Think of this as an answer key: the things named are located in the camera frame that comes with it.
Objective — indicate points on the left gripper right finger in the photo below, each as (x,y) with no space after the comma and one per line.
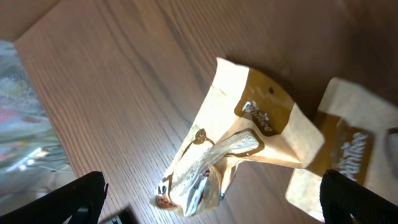
(344,201)

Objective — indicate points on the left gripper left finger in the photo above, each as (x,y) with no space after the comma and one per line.
(80,201)

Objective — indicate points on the beige snack bag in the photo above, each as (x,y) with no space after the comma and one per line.
(360,131)
(245,116)

